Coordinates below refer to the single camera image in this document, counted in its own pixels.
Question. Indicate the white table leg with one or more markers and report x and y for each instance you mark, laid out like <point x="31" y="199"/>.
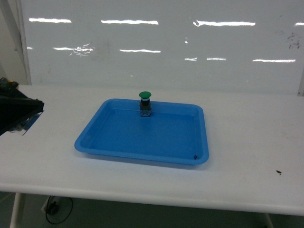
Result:
<point x="268" y="221"/>
<point x="17" y="211"/>

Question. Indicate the white whiteboard panel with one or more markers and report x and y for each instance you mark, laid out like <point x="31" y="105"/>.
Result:
<point x="247" y="46"/>

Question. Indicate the white table leg left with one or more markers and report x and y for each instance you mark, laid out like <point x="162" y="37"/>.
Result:
<point x="17" y="211"/>

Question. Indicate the green push button switch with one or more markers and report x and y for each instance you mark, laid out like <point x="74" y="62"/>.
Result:
<point x="145" y="104"/>

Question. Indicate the white table leg right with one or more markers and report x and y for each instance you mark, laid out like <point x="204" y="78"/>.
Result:
<point x="268" y="221"/>

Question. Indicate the blue plastic tray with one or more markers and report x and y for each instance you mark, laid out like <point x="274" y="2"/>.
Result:
<point x="174" y="133"/>

